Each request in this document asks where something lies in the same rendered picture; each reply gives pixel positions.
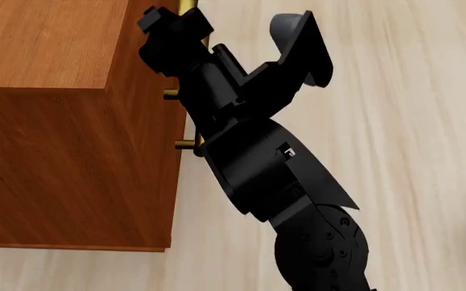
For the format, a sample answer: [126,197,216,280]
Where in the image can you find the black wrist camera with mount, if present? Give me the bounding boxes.
[239,10,335,121]

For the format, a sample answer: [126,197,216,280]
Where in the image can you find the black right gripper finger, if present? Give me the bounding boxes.
[137,6,170,34]
[176,6,215,41]

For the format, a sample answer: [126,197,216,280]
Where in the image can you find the gold bar drawer handle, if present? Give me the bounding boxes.
[175,36,211,158]
[163,0,201,101]

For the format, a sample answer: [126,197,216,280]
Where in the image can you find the brown wooden drawer cabinet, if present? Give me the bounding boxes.
[0,0,196,254]

